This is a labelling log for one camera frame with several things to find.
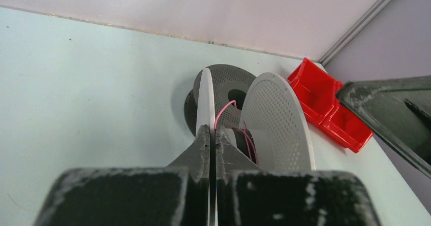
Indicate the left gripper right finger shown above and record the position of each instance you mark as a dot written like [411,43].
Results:
[246,195]

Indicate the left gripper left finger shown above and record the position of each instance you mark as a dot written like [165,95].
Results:
[177,194]

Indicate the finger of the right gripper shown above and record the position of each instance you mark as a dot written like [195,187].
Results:
[397,111]

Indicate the white translucent spool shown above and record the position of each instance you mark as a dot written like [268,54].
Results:
[272,132]

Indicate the dark grey spool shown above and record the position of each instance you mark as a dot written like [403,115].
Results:
[230,83]

